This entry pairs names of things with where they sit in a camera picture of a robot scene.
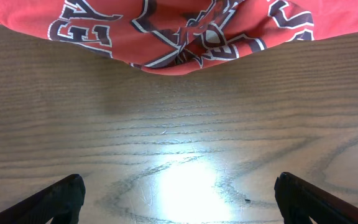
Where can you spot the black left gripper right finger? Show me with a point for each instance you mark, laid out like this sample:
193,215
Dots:
301,202

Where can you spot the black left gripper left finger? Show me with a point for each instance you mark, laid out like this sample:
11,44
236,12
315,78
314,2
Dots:
60,203

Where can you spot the red printed t-shirt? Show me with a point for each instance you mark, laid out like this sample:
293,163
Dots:
176,37

